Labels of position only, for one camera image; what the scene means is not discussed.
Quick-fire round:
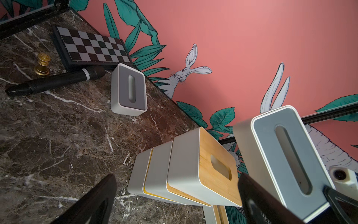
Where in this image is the yellow lid tissue box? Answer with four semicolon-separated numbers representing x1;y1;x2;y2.
127;149;169;203

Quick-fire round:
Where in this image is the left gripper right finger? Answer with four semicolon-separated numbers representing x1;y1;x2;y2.
238;174;303;224

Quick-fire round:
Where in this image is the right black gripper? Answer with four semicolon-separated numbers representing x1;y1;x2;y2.
323;186;358;224

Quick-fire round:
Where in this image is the black white chessboard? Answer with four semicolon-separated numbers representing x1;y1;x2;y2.
50;25;134;71

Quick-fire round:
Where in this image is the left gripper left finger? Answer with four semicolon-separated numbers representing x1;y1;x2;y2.
52;174;117;224

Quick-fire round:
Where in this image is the large bamboo lid tissue box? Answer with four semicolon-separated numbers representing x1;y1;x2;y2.
143;141;204;206

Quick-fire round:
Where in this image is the black microphone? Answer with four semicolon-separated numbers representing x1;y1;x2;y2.
5;65;105;97

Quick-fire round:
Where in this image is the black frame post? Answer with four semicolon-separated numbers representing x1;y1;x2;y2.
1;0;70;39
216;102;358;145

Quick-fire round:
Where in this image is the gold chess piece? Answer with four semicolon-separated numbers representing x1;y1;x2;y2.
34;52;51;76

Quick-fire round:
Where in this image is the left black frame post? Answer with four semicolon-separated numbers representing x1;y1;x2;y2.
1;0;70;39

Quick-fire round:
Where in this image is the right black frame post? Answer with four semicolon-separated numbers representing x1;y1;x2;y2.
216;102;358;145

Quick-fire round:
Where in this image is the grey lid tissue box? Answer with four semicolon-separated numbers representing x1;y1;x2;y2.
111;63;147;117
233;105;334;223

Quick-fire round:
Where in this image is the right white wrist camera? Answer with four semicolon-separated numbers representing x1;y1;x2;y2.
329;166;358;201

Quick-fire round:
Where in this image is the small bamboo lid tissue box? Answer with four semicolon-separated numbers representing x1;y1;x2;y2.
203;205;229;224

